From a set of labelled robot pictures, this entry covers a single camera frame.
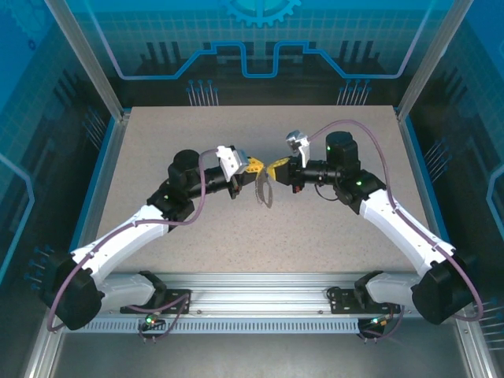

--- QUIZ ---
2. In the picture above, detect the aluminium lower frame bar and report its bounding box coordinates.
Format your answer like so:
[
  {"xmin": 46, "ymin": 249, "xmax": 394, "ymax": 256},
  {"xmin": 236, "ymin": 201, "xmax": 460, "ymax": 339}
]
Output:
[
  {"xmin": 454, "ymin": 318, "xmax": 491, "ymax": 378},
  {"xmin": 23, "ymin": 322, "xmax": 64, "ymax": 378}
]

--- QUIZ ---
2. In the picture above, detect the grey metal panel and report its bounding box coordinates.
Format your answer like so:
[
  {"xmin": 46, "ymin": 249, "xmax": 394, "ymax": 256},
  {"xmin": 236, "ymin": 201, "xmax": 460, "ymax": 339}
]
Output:
[{"xmin": 50, "ymin": 332, "xmax": 473, "ymax": 378}]

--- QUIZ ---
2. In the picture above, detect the blue table edge strip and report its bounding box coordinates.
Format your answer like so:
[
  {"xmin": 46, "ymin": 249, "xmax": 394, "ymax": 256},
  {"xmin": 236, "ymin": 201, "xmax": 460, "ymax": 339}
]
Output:
[{"xmin": 69, "ymin": 116, "xmax": 121, "ymax": 253}]

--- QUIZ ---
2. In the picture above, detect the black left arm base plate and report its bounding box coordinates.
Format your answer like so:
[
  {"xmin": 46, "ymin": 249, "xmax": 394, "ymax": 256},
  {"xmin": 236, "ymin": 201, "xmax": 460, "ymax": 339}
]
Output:
[{"xmin": 120, "ymin": 288, "xmax": 193, "ymax": 315}]

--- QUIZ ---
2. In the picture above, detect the wide aluminium base rail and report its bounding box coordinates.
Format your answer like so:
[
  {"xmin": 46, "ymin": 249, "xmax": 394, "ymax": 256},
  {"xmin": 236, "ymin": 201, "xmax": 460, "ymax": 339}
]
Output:
[{"xmin": 74, "ymin": 271, "xmax": 472, "ymax": 316}]

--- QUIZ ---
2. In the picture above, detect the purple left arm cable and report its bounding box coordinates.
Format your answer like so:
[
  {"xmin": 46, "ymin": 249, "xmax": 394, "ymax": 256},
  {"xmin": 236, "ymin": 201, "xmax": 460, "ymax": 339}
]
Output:
[{"xmin": 46, "ymin": 148, "xmax": 194, "ymax": 344}]

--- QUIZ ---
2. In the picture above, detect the slotted grey cable duct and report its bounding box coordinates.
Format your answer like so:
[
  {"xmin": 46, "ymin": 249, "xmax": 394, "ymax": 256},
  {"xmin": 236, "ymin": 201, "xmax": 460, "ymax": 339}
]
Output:
[{"xmin": 61, "ymin": 317, "xmax": 361, "ymax": 335}]

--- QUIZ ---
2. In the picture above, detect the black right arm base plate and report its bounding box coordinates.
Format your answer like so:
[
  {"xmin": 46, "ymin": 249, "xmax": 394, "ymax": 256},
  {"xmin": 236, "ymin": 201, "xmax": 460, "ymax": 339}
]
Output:
[{"xmin": 328, "ymin": 286, "xmax": 401, "ymax": 315}]

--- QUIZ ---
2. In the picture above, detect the aluminium frame post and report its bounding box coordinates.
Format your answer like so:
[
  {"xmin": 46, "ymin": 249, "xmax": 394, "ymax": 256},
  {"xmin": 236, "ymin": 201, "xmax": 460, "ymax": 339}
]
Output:
[
  {"xmin": 395, "ymin": 0, "xmax": 476, "ymax": 121},
  {"xmin": 43, "ymin": 0, "xmax": 131, "ymax": 121}
]

